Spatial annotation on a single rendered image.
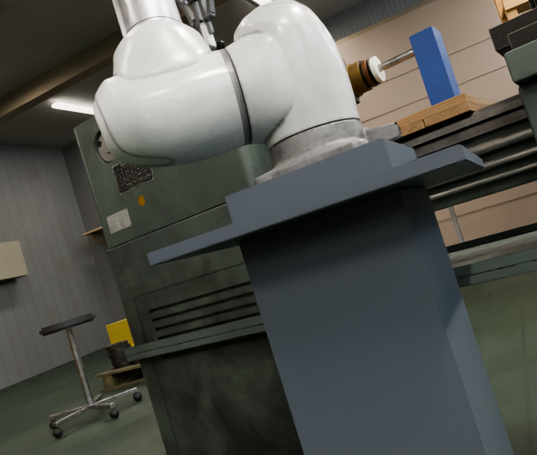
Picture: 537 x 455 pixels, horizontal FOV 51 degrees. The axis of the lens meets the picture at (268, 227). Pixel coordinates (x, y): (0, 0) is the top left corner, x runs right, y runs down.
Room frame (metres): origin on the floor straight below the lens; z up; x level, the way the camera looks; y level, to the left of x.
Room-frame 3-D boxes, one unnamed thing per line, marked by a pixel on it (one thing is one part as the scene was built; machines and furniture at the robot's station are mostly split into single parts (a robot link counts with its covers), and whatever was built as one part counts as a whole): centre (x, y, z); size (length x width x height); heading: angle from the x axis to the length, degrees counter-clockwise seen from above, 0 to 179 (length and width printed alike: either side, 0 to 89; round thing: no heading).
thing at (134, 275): (1.76, 0.12, 0.43); 0.60 x 0.48 x 0.86; 57
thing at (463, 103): (1.42, -0.46, 0.89); 0.36 x 0.30 x 0.04; 147
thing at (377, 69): (1.43, -0.45, 1.08); 0.13 x 0.07 x 0.07; 57
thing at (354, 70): (1.49, -0.35, 1.08); 0.09 x 0.09 x 0.09; 57
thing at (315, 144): (0.89, -0.13, 0.83); 0.22 x 0.18 x 0.06; 66
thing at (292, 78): (0.90, -0.10, 0.97); 0.18 x 0.16 x 0.22; 97
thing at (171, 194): (1.76, 0.12, 1.06); 0.59 x 0.48 x 0.39; 57
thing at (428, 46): (1.38, -0.52, 1.00); 0.08 x 0.06 x 0.23; 147
